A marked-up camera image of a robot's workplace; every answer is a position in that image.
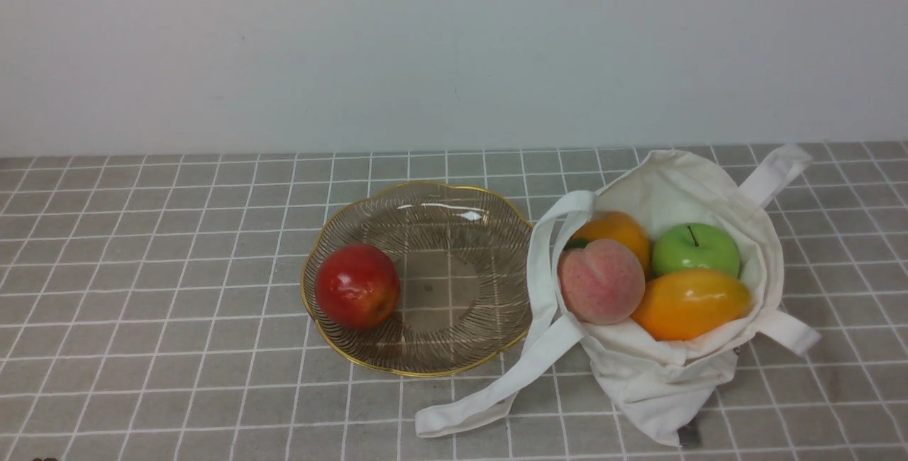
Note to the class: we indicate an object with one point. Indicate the pink peach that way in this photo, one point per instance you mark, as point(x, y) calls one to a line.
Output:
point(602, 283)

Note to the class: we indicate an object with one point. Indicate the white cloth tote bag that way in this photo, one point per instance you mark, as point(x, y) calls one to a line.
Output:
point(659, 386)

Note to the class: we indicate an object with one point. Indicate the glass bowl with gold rim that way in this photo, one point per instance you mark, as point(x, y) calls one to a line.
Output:
point(460, 253)

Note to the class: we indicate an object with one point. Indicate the red apple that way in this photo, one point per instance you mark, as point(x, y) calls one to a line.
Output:
point(357, 286)

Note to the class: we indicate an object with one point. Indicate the orange mango back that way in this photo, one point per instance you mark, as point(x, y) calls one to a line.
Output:
point(620, 227)

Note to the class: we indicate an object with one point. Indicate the orange mango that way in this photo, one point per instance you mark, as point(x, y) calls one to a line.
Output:
point(620, 227)
point(683, 305)

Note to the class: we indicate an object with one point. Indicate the green apple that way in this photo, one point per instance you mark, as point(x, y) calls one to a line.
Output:
point(695, 245)

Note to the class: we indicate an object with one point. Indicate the orange mango front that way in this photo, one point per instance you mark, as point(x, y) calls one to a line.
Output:
point(683, 305)

